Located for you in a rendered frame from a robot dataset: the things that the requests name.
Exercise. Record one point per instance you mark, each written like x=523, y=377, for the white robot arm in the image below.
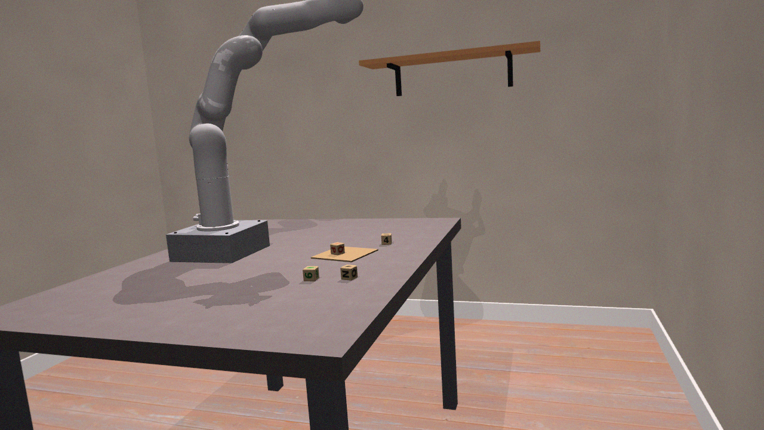
x=215, y=103

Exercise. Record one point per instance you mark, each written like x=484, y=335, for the tan flat mat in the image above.
x=351, y=254

